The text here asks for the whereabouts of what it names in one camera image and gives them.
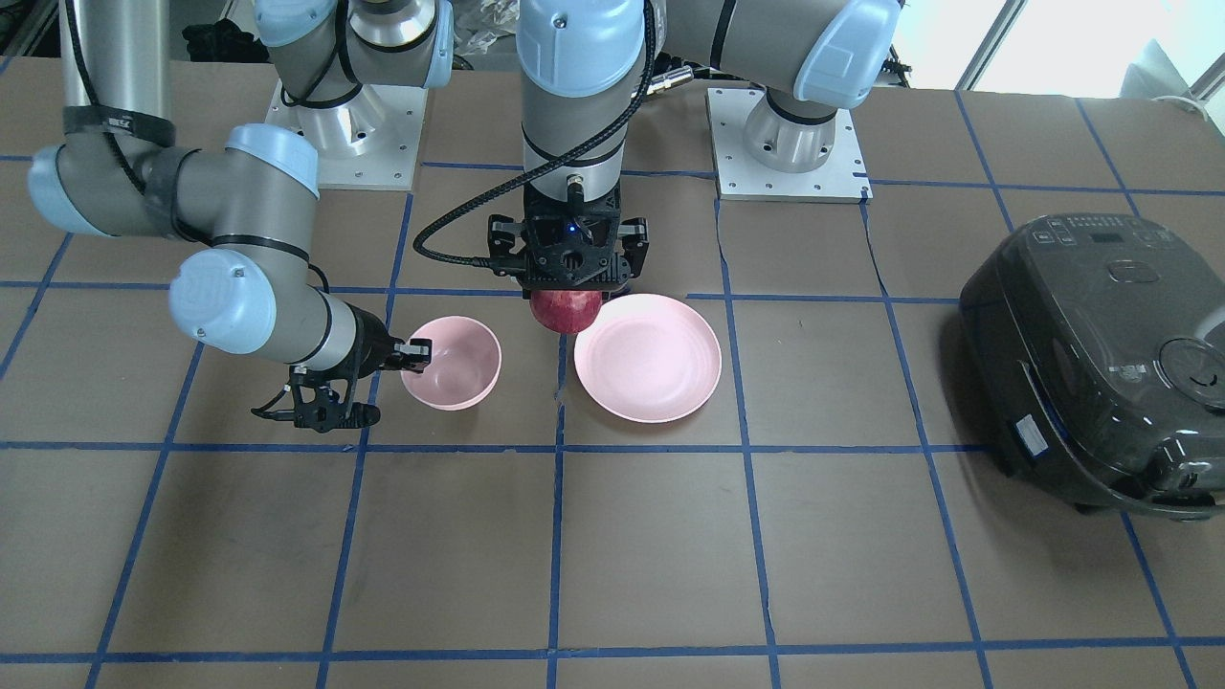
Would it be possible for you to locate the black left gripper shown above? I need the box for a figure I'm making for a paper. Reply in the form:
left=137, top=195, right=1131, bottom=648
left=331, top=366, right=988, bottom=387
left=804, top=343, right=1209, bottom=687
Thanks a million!
left=488, top=188, right=649, bottom=291

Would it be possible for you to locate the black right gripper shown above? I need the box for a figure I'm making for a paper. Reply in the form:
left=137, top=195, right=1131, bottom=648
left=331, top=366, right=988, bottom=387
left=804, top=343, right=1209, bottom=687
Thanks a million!
left=341, top=305, right=432, bottom=376

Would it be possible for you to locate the pink bowl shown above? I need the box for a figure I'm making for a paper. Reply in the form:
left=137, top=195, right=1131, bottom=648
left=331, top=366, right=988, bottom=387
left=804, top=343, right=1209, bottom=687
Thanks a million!
left=401, top=315, right=502, bottom=411

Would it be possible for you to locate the red apple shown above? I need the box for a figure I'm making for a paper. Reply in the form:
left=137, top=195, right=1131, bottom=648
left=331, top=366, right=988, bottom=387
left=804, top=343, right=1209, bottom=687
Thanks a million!
left=529, top=291, right=604, bottom=333

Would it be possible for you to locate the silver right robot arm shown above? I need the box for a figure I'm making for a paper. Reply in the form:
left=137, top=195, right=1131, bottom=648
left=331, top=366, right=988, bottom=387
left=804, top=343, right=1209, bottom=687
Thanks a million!
left=28, top=1, right=454, bottom=381

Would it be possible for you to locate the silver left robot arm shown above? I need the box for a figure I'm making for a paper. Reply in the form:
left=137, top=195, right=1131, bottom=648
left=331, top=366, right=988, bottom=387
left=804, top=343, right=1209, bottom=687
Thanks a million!
left=477, top=1, right=902, bottom=294

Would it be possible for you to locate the pink plate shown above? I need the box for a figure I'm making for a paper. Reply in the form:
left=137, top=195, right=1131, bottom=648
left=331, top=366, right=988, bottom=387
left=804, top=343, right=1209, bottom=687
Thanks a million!
left=575, top=294, right=723, bottom=424

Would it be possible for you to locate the dark brown rice cooker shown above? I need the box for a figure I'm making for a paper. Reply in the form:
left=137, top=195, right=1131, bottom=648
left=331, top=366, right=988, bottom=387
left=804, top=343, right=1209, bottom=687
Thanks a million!
left=959, top=212, right=1224, bottom=521

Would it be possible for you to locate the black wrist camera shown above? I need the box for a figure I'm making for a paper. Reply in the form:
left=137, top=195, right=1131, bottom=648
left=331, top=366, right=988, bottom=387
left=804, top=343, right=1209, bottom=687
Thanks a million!
left=250, top=367, right=381, bottom=434

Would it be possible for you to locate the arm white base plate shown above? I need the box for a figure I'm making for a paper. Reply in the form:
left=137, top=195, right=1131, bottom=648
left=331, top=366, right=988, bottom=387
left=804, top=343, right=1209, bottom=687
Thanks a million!
left=707, top=88, right=873, bottom=204
left=265, top=85, right=430, bottom=191

